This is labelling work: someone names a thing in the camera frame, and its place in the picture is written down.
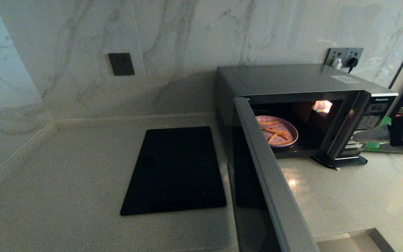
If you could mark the purple plate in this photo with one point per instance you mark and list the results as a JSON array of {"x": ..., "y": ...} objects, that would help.
[{"x": 287, "y": 124}]

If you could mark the black glass microwave door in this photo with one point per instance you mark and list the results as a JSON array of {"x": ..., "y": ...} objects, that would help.
[{"x": 275, "y": 189}]

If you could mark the black mat under microwave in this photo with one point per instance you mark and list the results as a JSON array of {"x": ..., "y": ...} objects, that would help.
[{"x": 345, "y": 161}]

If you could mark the silver microwave oven body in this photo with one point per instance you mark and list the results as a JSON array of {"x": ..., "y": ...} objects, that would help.
[{"x": 285, "y": 78}]

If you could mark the green cutting board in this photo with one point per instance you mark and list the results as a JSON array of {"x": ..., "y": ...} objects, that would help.
[{"x": 373, "y": 146}]

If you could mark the black power plug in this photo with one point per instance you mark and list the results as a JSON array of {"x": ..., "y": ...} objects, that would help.
[{"x": 352, "y": 62}]

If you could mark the white power plug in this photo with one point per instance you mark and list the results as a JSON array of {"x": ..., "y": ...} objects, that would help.
[{"x": 337, "y": 63}]

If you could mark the beige cabinet front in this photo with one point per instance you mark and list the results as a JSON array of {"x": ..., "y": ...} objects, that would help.
[{"x": 345, "y": 243}]

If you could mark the black induction cooktop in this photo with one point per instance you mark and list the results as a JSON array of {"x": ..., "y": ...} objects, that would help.
[{"x": 173, "y": 171}]

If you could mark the dark grey single wall socket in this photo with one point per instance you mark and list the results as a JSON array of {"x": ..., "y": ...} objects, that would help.
[{"x": 121, "y": 64}]

